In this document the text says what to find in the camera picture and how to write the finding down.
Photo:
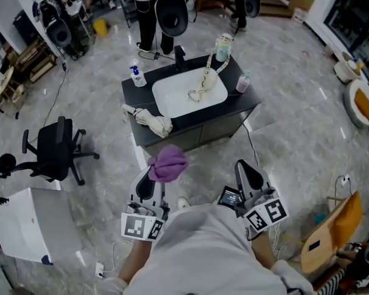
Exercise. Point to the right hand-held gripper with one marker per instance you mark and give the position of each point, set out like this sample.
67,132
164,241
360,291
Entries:
264,214

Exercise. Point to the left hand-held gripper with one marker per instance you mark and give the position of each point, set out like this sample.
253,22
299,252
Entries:
138,226

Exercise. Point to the purple cloth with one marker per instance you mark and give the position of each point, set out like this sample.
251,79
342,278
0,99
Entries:
169,163

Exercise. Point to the person's left forearm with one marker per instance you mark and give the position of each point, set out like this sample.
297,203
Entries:
136,260

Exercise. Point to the person's right forearm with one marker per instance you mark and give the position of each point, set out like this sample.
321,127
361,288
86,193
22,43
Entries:
263,250

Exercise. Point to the dark wooden sink cabinet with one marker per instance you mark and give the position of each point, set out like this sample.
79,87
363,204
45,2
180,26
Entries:
138,94

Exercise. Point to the black gripper display screen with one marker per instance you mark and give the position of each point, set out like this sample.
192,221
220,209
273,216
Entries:
230,198

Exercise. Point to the crumpled white towel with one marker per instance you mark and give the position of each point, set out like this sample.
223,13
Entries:
150,121

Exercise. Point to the small teal object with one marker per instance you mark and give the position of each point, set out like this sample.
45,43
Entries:
320,219

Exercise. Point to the person's white shirt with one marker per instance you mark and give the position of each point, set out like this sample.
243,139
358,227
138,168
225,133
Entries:
203,250

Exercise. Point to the black smartphone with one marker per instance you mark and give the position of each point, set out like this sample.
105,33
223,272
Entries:
314,245

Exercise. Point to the small white floor socket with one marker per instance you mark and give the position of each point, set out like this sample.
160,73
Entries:
99,269

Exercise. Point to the white plug adapter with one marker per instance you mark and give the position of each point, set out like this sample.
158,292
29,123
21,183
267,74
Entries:
345,180

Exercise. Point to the pink bottle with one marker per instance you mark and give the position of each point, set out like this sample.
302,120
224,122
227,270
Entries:
243,84

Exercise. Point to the white sink basin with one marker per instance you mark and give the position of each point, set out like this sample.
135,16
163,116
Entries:
178,97

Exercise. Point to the black office chair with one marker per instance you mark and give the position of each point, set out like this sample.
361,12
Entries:
53,149

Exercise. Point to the large orange cushion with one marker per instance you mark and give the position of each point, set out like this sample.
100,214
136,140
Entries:
349,217

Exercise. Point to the white pump bottle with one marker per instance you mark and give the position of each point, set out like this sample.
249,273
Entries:
138,78

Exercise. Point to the white square tub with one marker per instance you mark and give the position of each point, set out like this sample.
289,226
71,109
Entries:
34,223

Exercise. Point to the round grey pouf seat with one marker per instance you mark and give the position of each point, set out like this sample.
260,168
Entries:
350,112

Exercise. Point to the dark blue small object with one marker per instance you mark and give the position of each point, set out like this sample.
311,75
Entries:
46,260

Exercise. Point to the black white striped fabric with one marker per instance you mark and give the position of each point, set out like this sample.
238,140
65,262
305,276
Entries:
332,283

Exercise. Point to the small orange cushion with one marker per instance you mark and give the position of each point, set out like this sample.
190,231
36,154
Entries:
364,103

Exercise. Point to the black faucet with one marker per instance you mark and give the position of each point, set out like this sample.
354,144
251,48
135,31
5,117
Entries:
180,58

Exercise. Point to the white round side table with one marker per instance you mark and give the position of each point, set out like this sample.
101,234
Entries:
346,71

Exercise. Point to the wooden shelf rack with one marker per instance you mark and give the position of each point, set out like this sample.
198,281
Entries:
37,61

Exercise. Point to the yellow bin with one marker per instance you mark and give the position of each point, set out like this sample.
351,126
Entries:
99,28

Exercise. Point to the white box red label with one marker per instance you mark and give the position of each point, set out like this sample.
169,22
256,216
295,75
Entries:
299,15

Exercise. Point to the small round wooden table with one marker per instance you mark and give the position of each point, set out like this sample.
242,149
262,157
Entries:
7,84

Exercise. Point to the white bucket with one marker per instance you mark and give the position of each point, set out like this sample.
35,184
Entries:
190,4

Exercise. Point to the large dark window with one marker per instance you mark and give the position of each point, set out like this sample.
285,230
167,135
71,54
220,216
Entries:
356,11

